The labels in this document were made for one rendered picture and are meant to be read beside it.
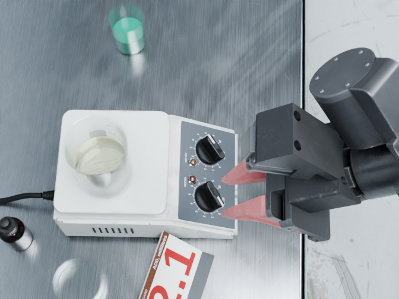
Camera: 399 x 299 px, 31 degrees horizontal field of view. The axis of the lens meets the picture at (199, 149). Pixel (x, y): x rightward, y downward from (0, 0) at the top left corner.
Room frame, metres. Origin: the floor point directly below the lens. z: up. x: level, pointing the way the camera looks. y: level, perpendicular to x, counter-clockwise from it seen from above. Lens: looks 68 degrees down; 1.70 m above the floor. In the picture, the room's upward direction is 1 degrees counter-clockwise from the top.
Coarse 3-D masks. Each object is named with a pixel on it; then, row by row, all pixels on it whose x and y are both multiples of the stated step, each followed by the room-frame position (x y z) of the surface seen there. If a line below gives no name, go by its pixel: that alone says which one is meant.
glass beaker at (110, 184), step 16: (80, 128) 0.29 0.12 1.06; (96, 128) 0.29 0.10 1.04; (112, 128) 0.29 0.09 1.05; (64, 144) 0.26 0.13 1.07; (80, 144) 0.28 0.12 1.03; (128, 160) 0.26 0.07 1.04; (80, 176) 0.24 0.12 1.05; (96, 176) 0.23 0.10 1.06; (112, 176) 0.24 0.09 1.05; (128, 176) 0.25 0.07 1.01; (96, 192) 0.23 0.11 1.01; (112, 192) 0.24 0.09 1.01
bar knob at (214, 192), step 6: (204, 186) 0.25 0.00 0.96; (210, 186) 0.25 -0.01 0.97; (198, 192) 0.25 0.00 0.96; (204, 192) 0.25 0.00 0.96; (210, 192) 0.25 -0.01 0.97; (216, 192) 0.25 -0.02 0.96; (198, 198) 0.24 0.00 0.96; (204, 198) 0.24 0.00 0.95; (210, 198) 0.24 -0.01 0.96; (216, 198) 0.24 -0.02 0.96; (198, 204) 0.24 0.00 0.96; (204, 204) 0.24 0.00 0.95; (210, 204) 0.24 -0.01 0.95; (216, 204) 0.24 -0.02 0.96; (222, 204) 0.24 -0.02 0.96; (204, 210) 0.23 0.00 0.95; (210, 210) 0.23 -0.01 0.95
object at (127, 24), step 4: (120, 20) 0.49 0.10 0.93; (124, 20) 0.49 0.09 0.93; (128, 20) 0.49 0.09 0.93; (132, 20) 0.49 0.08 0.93; (136, 20) 0.49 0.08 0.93; (116, 24) 0.49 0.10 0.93; (120, 24) 0.49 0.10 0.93; (124, 24) 0.49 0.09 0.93; (128, 24) 0.49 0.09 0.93; (132, 24) 0.49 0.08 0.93; (136, 24) 0.49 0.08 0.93; (140, 24) 0.49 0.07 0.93; (116, 28) 0.48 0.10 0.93; (120, 28) 0.48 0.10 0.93; (124, 28) 0.48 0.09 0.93; (128, 28) 0.48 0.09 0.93; (132, 28) 0.48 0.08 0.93; (136, 28) 0.48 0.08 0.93
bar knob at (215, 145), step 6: (204, 138) 0.31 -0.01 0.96; (210, 138) 0.31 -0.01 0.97; (198, 144) 0.31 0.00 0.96; (204, 144) 0.31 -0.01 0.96; (210, 144) 0.30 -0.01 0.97; (216, 144) 0.31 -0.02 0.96; (198, 150) 0.30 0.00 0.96; (204, 150) 0.30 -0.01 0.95; (210, 150) 0.30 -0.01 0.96; (216, 150) 0.30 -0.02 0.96; (198, 156) 0.29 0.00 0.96; (204, 156) 0.29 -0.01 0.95; (210, 156) 0.30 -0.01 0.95; (216, 156) 0.29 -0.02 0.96; (222, 156) 0.29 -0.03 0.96; (204, 162) 0.29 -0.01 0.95; (210, 162) 0.29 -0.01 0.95; (216, 162) 0.29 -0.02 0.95
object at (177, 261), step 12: (168, 240) 0.20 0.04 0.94; (168, 252) 0.19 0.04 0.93; (180, 252) 0.19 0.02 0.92; (192, 252) 0.19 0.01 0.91; (168, 264) 0.18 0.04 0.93; (180, 264) 0.18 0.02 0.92; (192, 264) 0.18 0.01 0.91; (156, 276) 0.16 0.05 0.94; (168, 276) 0.16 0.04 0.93; (180, 276) 0.17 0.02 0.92; (156, 288) 0.15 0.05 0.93; (168, 288) 0.15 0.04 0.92; (180, 288) 0.15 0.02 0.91
